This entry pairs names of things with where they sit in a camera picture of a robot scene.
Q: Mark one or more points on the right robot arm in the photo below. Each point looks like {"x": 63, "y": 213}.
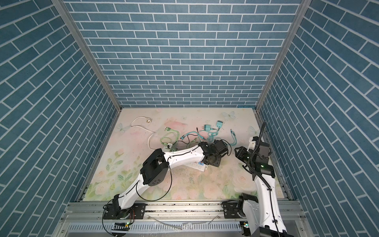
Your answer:
{"x": 262, "y": 211}

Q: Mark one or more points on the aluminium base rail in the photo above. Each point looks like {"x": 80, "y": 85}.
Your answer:
{"x": 191, "y": 218}

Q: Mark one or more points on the white multicolour power strip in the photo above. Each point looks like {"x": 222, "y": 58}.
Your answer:
{"x": 198, "y": 166}

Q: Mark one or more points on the small teal charger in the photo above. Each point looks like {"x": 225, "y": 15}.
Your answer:
{"x": 207, "y": 127}

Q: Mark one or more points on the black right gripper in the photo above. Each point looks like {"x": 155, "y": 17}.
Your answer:
{"x": 241, "y": 154}

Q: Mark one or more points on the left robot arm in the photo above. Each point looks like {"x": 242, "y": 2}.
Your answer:
{"x": 154, "y": 170}

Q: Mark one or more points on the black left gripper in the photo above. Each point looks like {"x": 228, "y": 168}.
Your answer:
{"x": 218, "y": 162}

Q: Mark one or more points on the large teal charger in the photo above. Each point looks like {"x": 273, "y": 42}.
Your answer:
{"x": 219, "y": 124}

